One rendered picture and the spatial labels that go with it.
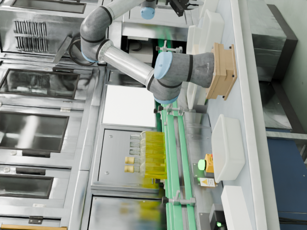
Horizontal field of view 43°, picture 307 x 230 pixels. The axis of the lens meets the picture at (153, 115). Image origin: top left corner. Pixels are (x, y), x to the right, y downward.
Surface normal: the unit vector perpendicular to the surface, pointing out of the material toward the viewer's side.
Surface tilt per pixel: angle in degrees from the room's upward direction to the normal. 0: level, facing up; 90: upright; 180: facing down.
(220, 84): 90
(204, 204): 90
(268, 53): 90
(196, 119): 90
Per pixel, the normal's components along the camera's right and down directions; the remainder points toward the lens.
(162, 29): 0.01, 0.62
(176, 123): 0.11, -0.78
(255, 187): 0.11, -0.52
